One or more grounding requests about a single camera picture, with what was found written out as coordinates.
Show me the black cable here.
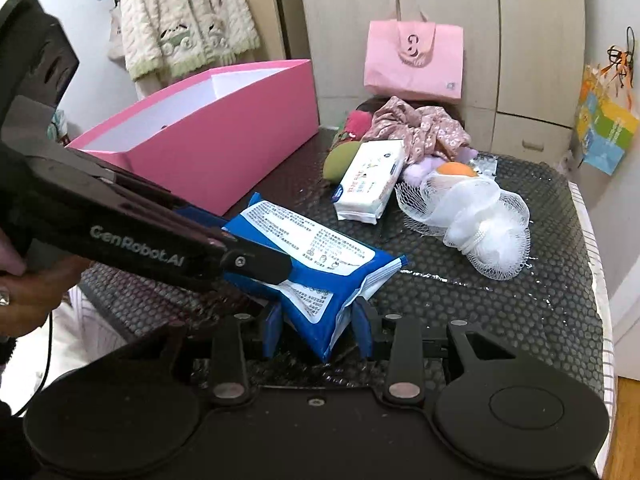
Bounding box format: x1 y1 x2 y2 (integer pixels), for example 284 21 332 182
10 310 54 417

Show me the white tissue packet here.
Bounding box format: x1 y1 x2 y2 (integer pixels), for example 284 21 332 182
332 139 407 225

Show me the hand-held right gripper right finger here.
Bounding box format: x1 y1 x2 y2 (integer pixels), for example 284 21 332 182
350 297 521 408

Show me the black textured mat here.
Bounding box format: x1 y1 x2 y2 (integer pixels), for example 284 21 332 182
80 127 608 401

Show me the blue wet wipes packet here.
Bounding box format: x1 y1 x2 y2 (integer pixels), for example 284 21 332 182
175 192 408 363

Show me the person's left hand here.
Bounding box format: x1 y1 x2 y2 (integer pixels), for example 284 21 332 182
0 232 87 342

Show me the small foil packet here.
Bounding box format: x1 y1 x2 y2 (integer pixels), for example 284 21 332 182
470 154 498 177

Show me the purple plush toy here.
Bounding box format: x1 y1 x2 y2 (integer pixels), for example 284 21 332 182
402 147 481 187

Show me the orange black ribbon ornament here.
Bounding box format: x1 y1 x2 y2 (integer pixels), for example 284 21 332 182
606 26 640 97

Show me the beige wardrobe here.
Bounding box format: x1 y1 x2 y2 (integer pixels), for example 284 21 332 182
295 0 588 163

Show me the pink cardboard box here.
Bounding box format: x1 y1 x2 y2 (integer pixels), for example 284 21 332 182
65 59 321 216

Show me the cream knitted cardigan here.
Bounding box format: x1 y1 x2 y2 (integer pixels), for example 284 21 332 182
107 0 262 98

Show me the white mesh bath pouf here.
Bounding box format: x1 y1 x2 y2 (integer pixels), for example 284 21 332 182
395 172 532 281

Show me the pink tote bag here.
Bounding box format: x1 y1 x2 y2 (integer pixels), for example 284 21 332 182
363 0 465 102

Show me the orange sponge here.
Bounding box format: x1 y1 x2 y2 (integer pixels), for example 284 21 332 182
434 161 480 179

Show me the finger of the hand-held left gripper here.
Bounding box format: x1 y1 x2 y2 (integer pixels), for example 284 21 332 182
107 170 294 287

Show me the red plush strawberry keychain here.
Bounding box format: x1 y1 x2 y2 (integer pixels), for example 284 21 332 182
336 110 373 143

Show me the pink floral cloth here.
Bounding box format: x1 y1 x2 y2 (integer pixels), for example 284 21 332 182
360 96 473 166

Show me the striped white bedsheet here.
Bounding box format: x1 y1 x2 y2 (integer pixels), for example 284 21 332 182
50 180 622 426

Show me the colourful paper bag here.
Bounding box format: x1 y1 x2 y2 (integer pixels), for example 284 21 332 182
575 62 640 177

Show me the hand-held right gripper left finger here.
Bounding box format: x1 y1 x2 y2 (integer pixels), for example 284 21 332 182
107 305 287 408

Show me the green makeup sponge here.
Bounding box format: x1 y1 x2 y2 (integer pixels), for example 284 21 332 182
322 140 363 182

